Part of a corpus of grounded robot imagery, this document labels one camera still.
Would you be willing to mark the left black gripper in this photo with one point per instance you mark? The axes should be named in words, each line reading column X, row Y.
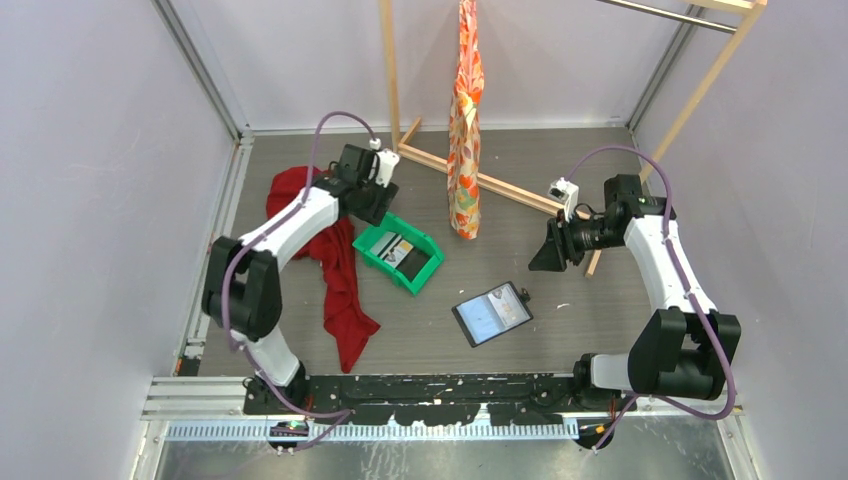
column 375, row 213

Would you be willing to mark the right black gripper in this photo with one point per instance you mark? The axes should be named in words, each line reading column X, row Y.
column 553, row 254

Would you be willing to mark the green plastic bin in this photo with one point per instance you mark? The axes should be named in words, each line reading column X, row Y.
column 393, row 223

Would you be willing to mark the black card holder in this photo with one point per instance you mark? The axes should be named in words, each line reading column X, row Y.
column 477, row 319

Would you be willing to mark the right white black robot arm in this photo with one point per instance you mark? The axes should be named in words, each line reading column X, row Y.
column 686, row 343

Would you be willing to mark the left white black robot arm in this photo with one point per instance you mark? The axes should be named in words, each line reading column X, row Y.
column 242, row 287

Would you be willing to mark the orange floral tote bag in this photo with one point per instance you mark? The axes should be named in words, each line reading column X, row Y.
column 463, row 190

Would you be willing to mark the red cloth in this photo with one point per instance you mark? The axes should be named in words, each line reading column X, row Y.
column 343, row 316

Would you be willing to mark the wooden clothes rack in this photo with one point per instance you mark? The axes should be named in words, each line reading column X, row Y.
column 734, row 18

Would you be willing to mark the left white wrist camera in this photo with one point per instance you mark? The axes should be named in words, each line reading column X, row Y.
column 387, row 160

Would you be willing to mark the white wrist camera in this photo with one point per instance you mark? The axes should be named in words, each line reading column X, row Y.
column 387, row 160
column 567, row 194

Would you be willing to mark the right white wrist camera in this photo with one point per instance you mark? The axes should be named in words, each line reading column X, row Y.
column 567, row 194

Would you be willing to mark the perforated metal rail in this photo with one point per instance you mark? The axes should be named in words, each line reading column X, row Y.
column 300, row 431

